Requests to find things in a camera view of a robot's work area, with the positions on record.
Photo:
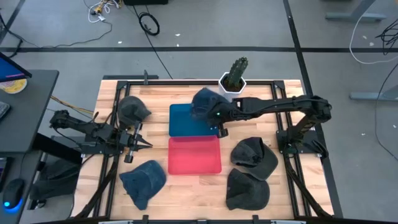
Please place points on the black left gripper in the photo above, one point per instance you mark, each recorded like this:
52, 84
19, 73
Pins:
129, 140

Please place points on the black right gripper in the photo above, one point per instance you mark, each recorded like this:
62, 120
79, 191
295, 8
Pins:
221, 114

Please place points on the navy blue baseball cap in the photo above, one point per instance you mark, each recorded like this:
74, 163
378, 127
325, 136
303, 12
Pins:
202, 101

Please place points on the dark grey baseball cap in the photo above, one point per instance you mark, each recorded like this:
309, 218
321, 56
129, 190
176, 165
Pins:
132, 109
248, 152
245, 193

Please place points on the blue denim baseball cap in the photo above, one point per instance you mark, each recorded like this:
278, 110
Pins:
143, 183

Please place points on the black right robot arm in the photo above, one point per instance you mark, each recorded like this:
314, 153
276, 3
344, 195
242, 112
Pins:
280, 104

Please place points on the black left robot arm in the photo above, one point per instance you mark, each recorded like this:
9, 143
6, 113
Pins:
77, 124

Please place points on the white hexagonal plant pot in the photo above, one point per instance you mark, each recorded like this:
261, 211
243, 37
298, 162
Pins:
222, 87

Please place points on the blue plastic tray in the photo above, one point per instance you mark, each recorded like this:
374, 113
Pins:
183, 126

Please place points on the green cactus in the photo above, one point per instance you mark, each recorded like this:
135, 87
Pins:
237, 70

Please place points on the red plastic tray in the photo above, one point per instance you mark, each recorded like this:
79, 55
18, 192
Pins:
194, 155

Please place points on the black desk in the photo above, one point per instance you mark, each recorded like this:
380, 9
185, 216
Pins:
28, 109

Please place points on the black box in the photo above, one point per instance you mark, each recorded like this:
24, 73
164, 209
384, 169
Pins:
144, 2

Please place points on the black computer mouse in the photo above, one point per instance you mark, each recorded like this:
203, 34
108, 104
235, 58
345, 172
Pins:
13, 193

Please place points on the yellow round disc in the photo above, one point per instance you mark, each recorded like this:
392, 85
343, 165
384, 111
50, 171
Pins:
15, 86

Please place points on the grey table leg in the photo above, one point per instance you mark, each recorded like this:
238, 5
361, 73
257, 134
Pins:
351, 16
373, 96

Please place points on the computer monitor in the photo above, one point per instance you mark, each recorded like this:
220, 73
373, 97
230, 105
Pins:
7, 70

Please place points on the black metal table frame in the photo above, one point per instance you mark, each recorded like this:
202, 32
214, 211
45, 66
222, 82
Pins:
186, 82

